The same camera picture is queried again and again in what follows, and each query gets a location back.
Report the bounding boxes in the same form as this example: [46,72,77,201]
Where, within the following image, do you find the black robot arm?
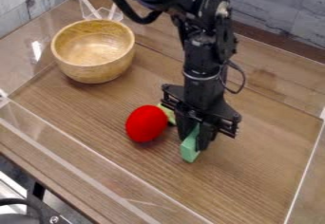
[112,0,240,151]

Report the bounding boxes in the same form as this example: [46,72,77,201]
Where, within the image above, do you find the red plush strawberry toy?
[125,103,175,143]

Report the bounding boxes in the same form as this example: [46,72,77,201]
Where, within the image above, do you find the brown wooden bowl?
[50,19,134,84]

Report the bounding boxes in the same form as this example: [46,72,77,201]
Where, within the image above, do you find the clear acrylic tray enclosure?
[0,0,325,224]

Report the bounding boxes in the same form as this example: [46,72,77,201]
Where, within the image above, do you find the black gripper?
[161,84,241,151]

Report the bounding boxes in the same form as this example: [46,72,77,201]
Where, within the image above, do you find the green rectangular block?
[180,126,199,163]

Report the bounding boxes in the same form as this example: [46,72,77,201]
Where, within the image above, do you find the black device with logo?
[26,195,72,224]

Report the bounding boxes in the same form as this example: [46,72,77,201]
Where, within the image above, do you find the black cable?
[0,196,41,224]

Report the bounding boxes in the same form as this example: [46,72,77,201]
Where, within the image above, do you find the black table leg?
[31,182,45,200]

